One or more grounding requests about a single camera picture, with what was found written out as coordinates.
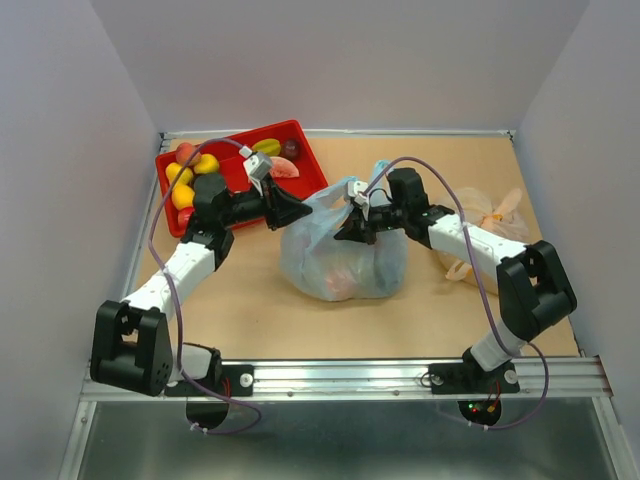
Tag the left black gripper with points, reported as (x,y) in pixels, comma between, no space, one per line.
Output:
(278,209)

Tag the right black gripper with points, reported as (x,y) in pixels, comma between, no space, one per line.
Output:
(357,229)

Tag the light blue plastic bag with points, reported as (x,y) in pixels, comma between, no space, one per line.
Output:
(317,264)

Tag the red apple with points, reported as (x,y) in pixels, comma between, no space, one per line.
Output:
(183,217)

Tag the orange mango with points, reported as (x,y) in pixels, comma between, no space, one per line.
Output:
(177,174)

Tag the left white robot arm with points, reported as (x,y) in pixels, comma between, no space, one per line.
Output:
(131,346)

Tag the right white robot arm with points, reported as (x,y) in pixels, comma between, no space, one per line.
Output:
(534,291)

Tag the pink grapefruit slice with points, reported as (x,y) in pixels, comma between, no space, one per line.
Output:
(283,168)

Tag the red plastic tray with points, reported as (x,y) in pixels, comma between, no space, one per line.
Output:
(311,179)

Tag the dark purple plum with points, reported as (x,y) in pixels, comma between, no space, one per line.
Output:
(291,149)

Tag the yellow green starfruit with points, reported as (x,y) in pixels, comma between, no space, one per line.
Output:
(269,146)

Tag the yellow pear fruit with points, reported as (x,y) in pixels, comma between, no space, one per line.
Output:
(207,164)

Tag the yellow lemon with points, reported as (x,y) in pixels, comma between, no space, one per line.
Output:
(182,196)

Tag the peach fruit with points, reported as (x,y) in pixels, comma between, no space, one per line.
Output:
(187,153)

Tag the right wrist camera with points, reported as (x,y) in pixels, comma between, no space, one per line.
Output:
(356,194)

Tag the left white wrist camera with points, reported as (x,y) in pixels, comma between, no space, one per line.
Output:
(257,167)

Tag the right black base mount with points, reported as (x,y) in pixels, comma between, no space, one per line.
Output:
(457,378)

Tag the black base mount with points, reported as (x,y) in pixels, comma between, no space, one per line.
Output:
(457,378)
(220,380)

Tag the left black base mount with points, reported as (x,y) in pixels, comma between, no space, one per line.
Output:
(220,380)

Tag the aluminium front rail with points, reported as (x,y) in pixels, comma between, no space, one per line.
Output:
(411,379)

